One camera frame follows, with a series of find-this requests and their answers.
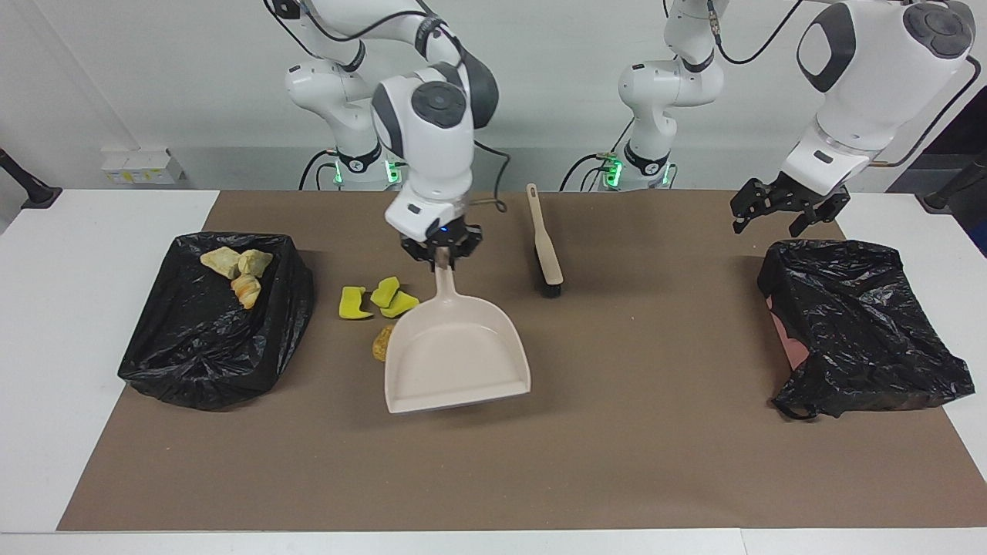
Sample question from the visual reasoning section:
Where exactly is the black stand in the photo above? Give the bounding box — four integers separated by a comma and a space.
923, 150, 987, 214
0, 146, 62, 210

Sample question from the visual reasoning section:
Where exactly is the black left base cable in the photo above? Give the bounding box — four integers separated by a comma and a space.
558, 119, 635, 192

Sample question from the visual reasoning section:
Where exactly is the golden croissant piece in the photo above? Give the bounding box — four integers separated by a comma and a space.
231, 274, 262, 311

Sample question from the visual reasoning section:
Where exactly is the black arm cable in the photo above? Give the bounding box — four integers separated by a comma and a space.
708, 0, 982, 167
262, 0, 511, 214

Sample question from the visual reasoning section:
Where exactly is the beige hand brush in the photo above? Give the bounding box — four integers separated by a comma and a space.
526, 183, 565, 300

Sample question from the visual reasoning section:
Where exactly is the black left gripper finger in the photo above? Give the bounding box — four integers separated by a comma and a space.
788, 195, 851, 239
730, 180, 777, 235

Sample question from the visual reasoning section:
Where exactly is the pale fried dumpling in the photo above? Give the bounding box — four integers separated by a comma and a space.
200, 247, 243, 280
237, 250, 275, 279

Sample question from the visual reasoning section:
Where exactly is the brown table mat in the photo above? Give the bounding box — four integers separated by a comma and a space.
58, 190, 987, 533

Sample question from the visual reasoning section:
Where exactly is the white wall socket box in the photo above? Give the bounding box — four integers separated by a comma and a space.
100, 149, 187, 187

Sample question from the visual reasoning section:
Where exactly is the loose black trash bag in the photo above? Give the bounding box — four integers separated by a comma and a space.
757, 239, 976, 421

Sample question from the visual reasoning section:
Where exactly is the black right base cable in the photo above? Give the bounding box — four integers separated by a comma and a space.
298, 148, 342, 192

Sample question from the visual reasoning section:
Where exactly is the bin covered by black bag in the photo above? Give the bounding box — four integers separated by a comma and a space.
117, 231, 315, 412

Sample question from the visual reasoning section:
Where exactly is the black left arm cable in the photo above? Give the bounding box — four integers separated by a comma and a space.
708, 0, 982, 167

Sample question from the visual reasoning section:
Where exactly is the pink trash bin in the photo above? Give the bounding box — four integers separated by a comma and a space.
773, 312, 810, 372

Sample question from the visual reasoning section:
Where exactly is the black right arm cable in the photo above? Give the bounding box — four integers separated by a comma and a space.
262, 0, 511, 214

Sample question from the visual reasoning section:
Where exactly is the black base cable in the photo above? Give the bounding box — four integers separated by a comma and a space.
298, 148, 342, 192
558, 119, 635, 192

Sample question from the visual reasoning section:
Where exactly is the beige plastic dustpan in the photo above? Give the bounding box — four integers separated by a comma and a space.
384, 261, 533, 415

